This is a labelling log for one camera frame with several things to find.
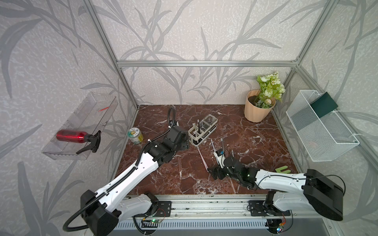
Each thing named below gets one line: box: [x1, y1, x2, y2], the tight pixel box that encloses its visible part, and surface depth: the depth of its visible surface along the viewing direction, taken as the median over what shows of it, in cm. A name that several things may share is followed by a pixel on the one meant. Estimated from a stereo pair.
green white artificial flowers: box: [254, 71, 286, 109], surface depth 95 cm
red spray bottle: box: [56, 129, 102, 155], surface depth 57 cm
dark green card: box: [310, 91, 339, 118], surface depth 72 cm
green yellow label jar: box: [126, 127, 144, 145], surface depth 96 cm
